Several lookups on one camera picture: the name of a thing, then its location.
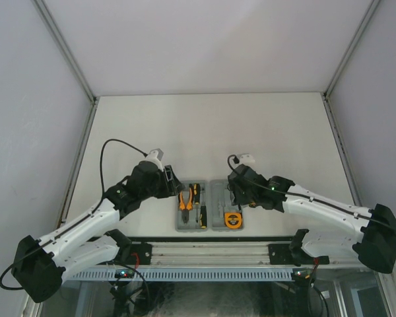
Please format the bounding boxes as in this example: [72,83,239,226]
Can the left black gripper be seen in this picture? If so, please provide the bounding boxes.
[140,165,184,201]

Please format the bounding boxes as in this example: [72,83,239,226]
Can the black yellow screwdriver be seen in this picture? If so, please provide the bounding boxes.
[199,188,207,229]
[189,183,201,205]

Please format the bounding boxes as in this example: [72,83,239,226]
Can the grey plastic tool case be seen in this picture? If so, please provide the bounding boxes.
[175,180,245,232]

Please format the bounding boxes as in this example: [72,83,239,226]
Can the orange black pliers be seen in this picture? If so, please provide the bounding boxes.
[178,184,194,225]

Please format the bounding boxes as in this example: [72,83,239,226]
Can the orange tape measure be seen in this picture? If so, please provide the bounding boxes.
[224,213,243,229]

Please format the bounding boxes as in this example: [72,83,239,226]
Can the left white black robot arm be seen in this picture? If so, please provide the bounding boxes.
[11,161,184,303]

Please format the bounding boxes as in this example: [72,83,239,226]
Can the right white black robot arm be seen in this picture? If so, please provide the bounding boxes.
[228,164,396,273]

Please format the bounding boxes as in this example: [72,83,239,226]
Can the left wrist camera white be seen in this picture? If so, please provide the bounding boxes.
[145,149,164,170]

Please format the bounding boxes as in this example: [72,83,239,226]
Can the right black camera cable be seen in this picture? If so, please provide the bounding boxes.
[226,154,396,252]

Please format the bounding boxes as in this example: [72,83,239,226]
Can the black camera cable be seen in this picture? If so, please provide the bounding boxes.
[226,154,396,252]
[0,138,148,291]

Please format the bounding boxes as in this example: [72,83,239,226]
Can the aluminium front rail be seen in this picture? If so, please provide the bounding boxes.
[118,239,364,265]

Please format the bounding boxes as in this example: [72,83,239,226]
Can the blue slotted cable duct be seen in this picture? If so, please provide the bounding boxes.
[70,267,294,282]

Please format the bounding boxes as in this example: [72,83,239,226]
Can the left black camera cable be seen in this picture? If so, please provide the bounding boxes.
[0,138,148,291]

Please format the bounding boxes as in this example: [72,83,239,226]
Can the right aluminium frame post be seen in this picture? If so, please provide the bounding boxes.
[323,0,382,98]

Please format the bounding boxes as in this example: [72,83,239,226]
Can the aluminium frame post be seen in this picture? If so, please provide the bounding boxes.
[31,0,96,105]
[323,0,382,98]

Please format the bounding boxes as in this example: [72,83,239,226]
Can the left aluminium frame post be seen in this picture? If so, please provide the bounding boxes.
[31,0,96,105]

